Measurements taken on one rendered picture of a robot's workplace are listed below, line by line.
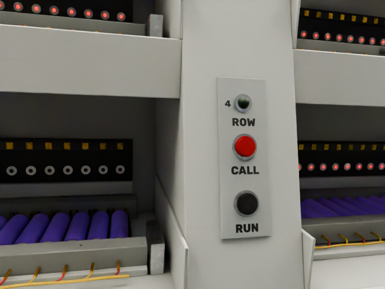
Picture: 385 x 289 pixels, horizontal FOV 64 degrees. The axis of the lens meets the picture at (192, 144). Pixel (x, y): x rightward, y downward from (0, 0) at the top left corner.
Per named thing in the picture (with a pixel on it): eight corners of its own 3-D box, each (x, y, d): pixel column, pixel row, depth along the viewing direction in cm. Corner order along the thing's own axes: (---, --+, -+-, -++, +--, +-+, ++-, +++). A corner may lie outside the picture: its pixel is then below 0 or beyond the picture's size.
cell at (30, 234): (50, 229, 33) (33, 261, 27) (31, 229, 33) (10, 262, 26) (50, 213, 33) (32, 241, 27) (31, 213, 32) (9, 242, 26)
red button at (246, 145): (256, 156, 23) (255, 135, 23) (236, 156, 23) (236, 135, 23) (251, 157, 24) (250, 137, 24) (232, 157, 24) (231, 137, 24)
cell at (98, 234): (109, 225, 34) (106, 256, 28) (92, 226, 34) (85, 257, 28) (109, 210, 34) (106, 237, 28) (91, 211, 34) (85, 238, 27)
